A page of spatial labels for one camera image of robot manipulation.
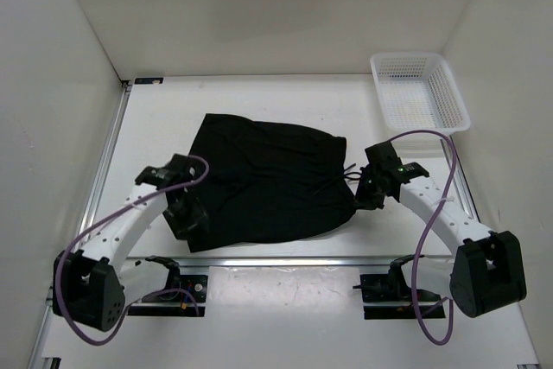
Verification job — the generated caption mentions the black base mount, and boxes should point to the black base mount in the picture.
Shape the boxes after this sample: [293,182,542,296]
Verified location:
[117,256,208,317]
[353,255,446,321]

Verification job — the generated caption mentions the black shorts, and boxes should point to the black shorts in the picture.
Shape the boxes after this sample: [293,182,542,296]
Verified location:
[187,113,356,252]

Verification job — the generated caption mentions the dark label sticker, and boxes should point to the dark label sticker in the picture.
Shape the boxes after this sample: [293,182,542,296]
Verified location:
[134,77,164,85]

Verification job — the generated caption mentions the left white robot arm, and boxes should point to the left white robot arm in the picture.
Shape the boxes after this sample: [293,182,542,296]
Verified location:
[53,154,210,346]

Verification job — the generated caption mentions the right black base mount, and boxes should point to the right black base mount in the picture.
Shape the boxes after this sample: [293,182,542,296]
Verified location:
[353,255,446,321]

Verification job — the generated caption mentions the aluminium front rail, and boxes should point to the aluminium front rail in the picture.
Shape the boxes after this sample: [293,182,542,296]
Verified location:
[124,254,433,268]

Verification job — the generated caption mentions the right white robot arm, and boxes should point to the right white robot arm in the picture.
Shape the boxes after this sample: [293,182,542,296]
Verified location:
[355,141,527,318]

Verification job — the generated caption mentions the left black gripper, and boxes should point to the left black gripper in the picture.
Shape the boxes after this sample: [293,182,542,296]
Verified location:
[162,188,211,242]

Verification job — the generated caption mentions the white plastic mesh basket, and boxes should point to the white plastic mesh basket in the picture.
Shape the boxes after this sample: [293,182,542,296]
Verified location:
[370,52,471,135]

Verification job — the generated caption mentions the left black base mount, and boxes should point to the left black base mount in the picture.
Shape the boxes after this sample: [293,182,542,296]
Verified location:
[117,256,208,317]

